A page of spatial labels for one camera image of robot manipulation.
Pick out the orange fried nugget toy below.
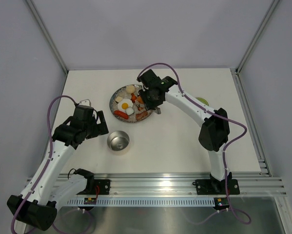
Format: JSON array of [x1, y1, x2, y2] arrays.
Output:
[[136, 96, 144, 104]]

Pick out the stainless steel tongs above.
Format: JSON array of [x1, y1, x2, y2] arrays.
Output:
[[141, 104, 161, 115]]

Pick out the stainless steel bowl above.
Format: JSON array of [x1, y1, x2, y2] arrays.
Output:
[[107, 131, 130, 156]]

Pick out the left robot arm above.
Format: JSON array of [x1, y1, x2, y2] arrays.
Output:
[[7, 104, 110, 231]]

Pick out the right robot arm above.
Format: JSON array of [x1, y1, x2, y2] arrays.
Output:
[[137, 69, 231, 194]]

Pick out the beige round bun toy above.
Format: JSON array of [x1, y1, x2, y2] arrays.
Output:
[[125, 85, 136, 94]]

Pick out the bacon slice toy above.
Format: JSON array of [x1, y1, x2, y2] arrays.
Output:
[[136, 111, 148, 121]]

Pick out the white rice cube toy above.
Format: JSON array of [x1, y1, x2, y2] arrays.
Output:
[[125, 107, 134, 116]]

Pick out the silver patterned plate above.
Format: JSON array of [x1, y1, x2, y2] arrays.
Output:
[[109, 84, 153, 123]]

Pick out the fried egg toy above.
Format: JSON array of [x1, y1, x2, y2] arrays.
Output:
[[117, 98, 133, 112]]

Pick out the green round lid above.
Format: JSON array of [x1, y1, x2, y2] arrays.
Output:
[[196, 97, 209, 106]]

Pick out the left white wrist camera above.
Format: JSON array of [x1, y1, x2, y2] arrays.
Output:
[[78, 99, 92, 107]]

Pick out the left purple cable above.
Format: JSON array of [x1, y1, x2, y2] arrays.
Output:
[[10, 95, 97, 232]]

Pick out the purple cable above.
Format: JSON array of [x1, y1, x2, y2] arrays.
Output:
[[137, 62, 252, 225], [10, 95, 97, 232]]

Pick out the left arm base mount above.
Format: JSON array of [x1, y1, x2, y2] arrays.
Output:
[[86, 179, 111, 195]]

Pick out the white slotted cable duct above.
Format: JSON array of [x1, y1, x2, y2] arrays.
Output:
[[65, 197, 215, 207]]

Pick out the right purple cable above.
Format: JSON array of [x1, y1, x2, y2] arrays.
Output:
[[137, 62, 252, 225]]

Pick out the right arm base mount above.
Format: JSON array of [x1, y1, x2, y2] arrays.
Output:
[[192, 179, 240, 195]]

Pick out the left aluminium frame post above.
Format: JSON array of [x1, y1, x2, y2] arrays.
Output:
[[23, 0, 69, 76]]

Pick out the aluminium frame post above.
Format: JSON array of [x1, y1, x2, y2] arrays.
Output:
[[235, 0, 282, 75], [23, 0, 69, 76]]

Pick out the aluminium front rail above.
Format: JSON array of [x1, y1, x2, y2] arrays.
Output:
[[26, 172, 287, 197]]

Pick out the right aluminium frame post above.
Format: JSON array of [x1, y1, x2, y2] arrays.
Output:
[[235, 0, 282, 75]]

